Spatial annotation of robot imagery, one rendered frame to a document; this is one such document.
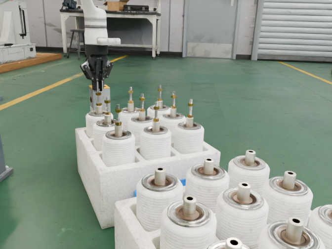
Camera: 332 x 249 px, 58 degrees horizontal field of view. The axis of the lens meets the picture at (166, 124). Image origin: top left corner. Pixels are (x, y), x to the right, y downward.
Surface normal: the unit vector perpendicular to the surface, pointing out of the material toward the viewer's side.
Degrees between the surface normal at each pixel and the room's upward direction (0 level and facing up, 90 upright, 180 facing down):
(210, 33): 90
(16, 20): 90
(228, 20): 90
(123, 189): 90
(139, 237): 0
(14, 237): 0
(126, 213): 0
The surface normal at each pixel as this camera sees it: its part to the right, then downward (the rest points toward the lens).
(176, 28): -0.09, 0.31
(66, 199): 0.03, -0.95
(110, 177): 0.43, 0.30
